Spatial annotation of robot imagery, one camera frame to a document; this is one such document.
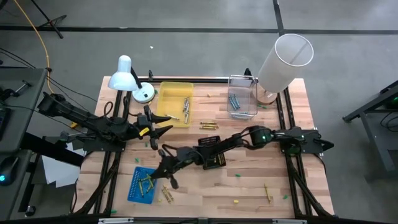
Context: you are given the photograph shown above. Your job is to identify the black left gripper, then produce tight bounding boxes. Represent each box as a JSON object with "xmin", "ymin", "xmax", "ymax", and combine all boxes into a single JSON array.
[{"xmin": 133, "ymin": 105, "xmax": 174, "ymax": 151}]

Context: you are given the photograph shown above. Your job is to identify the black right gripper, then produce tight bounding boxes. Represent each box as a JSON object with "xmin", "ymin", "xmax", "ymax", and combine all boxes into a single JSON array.
[{"xmin": 150, "ymin": 146, "xmax": 205, "ymax": 190}]

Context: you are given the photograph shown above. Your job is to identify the yellow plastic bin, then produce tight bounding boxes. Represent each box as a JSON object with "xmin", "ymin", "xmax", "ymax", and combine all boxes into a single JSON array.
[{"xmin": 155, "ymin": 81, "xmax": 195, "ymax": 129}]

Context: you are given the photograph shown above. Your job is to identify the blue plastic basket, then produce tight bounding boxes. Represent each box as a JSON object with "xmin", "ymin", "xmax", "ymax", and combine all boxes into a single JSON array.
[{"xmin": 126, "ymin": 166, "xmax": 160, "ymax": 205}]

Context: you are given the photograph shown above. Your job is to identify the black plastic basket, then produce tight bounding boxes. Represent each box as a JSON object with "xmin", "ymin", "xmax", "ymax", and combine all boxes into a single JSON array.
[{"xmin": 198, "ymin": 135, "xmax": 228, "ymax": 170}]

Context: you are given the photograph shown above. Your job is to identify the white desk lamp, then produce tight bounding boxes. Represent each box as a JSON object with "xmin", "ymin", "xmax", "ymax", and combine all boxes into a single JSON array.
[{"xmin": 108, "ymin": 55, "xmax": 155, "ymax": 104}]

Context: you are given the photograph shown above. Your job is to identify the clear plastic container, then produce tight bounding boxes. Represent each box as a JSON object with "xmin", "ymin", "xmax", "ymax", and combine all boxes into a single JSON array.
[{"xmin": 226, "ymin": 74, "xmax": 259, "ymax": 121}]

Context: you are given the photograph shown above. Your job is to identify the white paper sheets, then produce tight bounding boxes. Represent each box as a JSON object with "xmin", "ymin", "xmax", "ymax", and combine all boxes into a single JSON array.
[{"xmin": 41, "ymin": 141, "xmax": 85, "ymax": 189}]

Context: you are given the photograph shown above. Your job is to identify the black desk beam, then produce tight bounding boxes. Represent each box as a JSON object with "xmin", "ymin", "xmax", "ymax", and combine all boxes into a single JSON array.
[{"xmin": 20, "ymin": 132, "xmax": 85, "ymax": 167}]

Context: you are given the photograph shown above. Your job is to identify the white cylinder shade lamp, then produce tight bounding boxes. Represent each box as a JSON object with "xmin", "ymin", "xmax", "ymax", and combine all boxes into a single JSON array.
[{"xmin": 252, "ymin": 33, "xmax": 314, "ymax": 106}]

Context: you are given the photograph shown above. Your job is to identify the black desk clamp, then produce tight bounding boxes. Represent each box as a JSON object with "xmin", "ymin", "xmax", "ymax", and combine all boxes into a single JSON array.
[{"xmin": 0, "ymin": 80, "xmax": 33, "ymax": 101}]

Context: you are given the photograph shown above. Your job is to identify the black tripod stand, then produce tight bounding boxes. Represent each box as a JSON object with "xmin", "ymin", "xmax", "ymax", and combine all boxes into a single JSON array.
[{"xmin": 30, "ymin": 0, "xmax": 68, "ymax": 40}]

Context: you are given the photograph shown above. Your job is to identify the dark grey low desk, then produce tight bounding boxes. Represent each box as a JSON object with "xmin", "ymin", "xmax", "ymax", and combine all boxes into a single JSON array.
[{"xmin": 0, "ymin": 149, "xmax": 34, "ymax": 222}]

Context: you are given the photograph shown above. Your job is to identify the black computer mouse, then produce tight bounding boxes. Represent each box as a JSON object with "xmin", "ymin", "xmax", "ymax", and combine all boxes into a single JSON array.
[{"xmin": 0, "ymin": 155, "xmax": 20, "ymax": 187}]

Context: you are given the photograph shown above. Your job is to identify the dark grey cart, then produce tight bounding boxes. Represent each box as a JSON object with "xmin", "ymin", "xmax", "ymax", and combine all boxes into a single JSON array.
[{"xmin": 343, "ymin": 80, "xmax": 398, "ymax": 183}]

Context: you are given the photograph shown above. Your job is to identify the black left frame rails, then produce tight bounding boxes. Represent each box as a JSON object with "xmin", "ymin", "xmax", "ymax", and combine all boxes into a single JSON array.
[{"xmin": 70, "ymin": 90, "xmax": 133, "ymax": 216}]

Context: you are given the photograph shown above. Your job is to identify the black frame rails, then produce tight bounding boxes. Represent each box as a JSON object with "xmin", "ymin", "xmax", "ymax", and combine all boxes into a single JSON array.
[
  {"xmin": 275, "ymin": 86, "xmax": 334, "ymax": 218},
  {"xmin": 70, "ymin": 90, "xmax": 133, "ymax": 216}
]

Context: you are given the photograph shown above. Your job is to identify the black table front rail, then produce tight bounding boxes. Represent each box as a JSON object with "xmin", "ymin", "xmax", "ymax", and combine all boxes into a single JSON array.
[{"xmin": 0, "ymin": 214, "xmax": 398, "ymax": 224}]

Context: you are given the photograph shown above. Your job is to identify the black table rail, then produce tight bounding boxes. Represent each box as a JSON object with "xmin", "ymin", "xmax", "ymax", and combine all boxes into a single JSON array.
[
  {"xmin": 0, "ymin": 214, "xmax": 398, "ymax": 224},
  {"xmin": 136, "ymin": 76, "xmax": 259, "ymax": 84}
]

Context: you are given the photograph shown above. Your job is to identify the silver frame bracket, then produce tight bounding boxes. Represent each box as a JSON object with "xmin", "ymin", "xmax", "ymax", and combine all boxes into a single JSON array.
[
  {"xmin": 271, "ymin": 218, "xmax": 308, "ymax": 224},
  {"xmin": 98, "ymin": 217, "xmax": 135, "ymax": 224}
]

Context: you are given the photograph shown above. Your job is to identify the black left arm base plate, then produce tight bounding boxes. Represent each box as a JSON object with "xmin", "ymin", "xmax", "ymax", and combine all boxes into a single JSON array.
[{"xmin": 83, "ymin": 128, "xmax": 129, "ymax": 152}]

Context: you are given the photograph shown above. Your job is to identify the black table back rail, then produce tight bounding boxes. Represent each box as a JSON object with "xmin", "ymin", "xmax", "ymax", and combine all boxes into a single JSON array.
[{"xmin": 136, "ymin": 76, "xmax": 259, "ymax": 84}]

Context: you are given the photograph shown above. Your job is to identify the black floor cable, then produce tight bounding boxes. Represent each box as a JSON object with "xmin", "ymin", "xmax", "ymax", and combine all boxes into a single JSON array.
[
  {"xmin": 46, "ymin": 74, "xmax": 98, "ymax": 103},
  {"xmin": 0, "ymin": 47, "xmax": 37, "ymax": 70}
]

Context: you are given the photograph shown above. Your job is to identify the black right frame rails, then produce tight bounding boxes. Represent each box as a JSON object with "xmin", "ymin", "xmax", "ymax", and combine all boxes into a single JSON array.
[{"xmin": 275, "ymin": 86, "xmax": 334, "ymax": 218}]

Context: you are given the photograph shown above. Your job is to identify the yellow cable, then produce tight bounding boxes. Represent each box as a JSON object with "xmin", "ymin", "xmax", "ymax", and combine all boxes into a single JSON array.
[{"xmin": 14, "ymin": 0, "xmax": 79, "ymax": 129}]

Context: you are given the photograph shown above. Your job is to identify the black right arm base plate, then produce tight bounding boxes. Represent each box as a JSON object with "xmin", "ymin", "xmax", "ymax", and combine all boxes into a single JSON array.
[{"xmin": 279, "ymin": 129, "xmax": 335, "ymax": 156}]

